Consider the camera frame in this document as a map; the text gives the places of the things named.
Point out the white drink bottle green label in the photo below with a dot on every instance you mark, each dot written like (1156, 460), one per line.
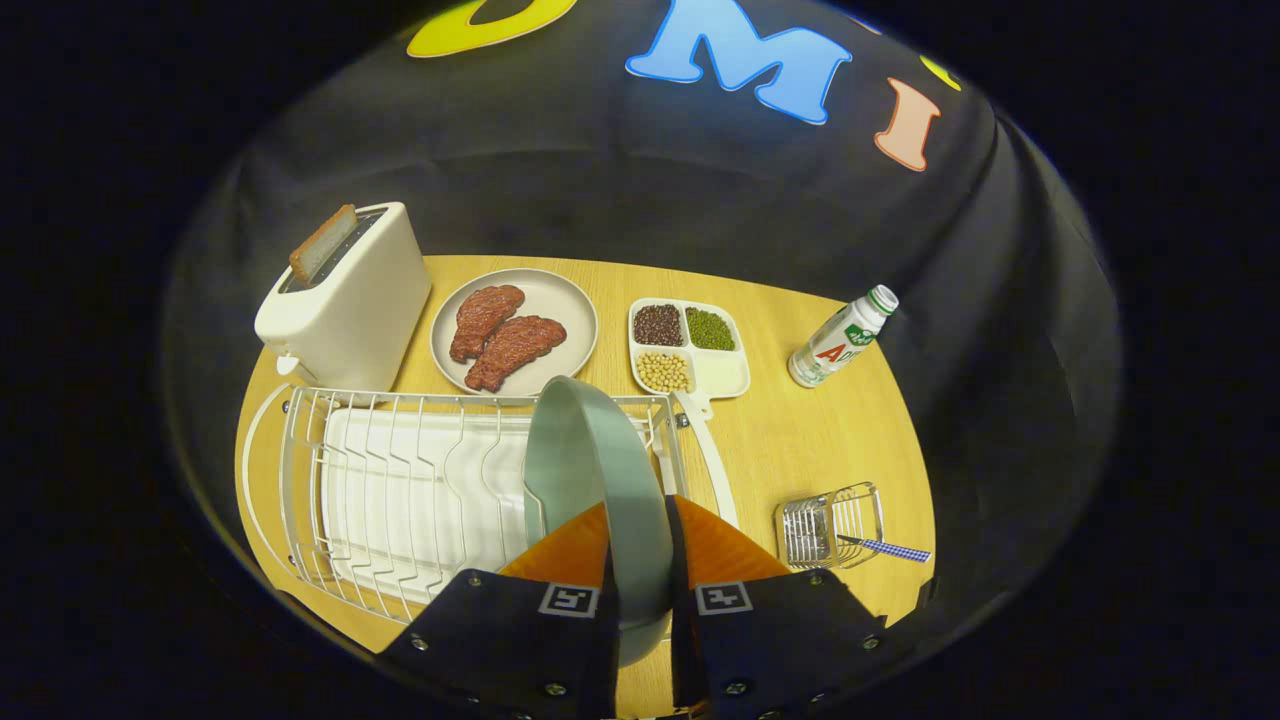
(835, 345)

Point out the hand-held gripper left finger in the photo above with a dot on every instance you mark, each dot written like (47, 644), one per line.
(500, 640)

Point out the pile of dark red beans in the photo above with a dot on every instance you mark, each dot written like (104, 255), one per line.
(658, 325)

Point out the white toaster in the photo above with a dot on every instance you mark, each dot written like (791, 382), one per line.
(350, 310)

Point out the black backdrop cloth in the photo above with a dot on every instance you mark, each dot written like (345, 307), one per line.
(600, 180)

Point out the white divided tray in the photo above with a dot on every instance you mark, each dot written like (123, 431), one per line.
(720, 375)

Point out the brown bread slice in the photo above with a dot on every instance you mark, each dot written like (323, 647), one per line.
(320, 245)

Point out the grey round plate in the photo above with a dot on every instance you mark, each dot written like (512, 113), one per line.
(570, 300)

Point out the brown steak piece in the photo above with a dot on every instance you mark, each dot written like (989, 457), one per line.
(485, 315)
(515, 345)

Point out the pale green plate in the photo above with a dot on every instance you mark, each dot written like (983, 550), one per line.
(620, 480)

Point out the pile of green beans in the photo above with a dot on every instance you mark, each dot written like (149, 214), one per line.
(710, 330)

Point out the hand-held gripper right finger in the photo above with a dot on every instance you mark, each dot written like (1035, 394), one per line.
(677, 600)

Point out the pile of yellow soybeans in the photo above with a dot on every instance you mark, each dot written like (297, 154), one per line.
(664, 371)

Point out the white plastic drip tray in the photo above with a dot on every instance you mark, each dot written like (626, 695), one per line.
(400, 500)

